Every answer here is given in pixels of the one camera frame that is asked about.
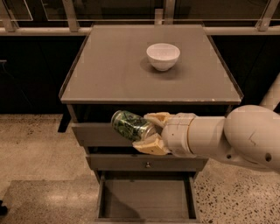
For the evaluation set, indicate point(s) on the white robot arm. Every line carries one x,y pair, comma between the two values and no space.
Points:
249,136

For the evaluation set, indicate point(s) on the grey top drawer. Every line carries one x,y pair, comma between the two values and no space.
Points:
102,134

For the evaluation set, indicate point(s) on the metal window railing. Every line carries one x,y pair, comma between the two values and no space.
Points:
78,17

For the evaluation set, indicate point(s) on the black object at floor edge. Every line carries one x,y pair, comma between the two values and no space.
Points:
3,209

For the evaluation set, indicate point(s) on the grey drawer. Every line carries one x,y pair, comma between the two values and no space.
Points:
102,134
146,197
127,162

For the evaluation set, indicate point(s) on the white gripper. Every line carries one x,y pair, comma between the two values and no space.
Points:
177,135

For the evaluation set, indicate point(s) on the grey bottom drawer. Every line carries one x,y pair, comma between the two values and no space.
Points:
146,197

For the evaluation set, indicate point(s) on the white ceramic bowl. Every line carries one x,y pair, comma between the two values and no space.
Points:
162,56

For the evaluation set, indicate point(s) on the grey middle drawer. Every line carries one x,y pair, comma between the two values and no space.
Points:
127,162

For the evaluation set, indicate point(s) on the grey drawer cabinet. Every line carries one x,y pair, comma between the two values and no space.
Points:
112,72

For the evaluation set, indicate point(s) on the green soda can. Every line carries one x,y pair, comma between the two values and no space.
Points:
132,126

